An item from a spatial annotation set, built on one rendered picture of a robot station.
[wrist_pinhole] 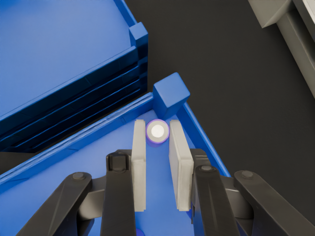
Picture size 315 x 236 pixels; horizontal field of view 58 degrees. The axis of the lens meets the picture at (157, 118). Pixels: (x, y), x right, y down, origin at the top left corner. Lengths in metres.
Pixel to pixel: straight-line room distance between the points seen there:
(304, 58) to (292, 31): 0.07
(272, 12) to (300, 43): 0.10
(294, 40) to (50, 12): 0.55
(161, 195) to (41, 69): 0.29
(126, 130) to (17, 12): 0.32
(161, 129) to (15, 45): 0.34
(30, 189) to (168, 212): 0.13
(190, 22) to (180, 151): 0.62
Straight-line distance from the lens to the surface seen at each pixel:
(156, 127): 0.20
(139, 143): 0.16
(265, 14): 0.77
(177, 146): 0.16
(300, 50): 0.78
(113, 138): 0.27
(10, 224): 0.30
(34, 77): 0.47
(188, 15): 0.77
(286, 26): 0.79
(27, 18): 0.51
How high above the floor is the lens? 0.67
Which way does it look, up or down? 82 degrees down
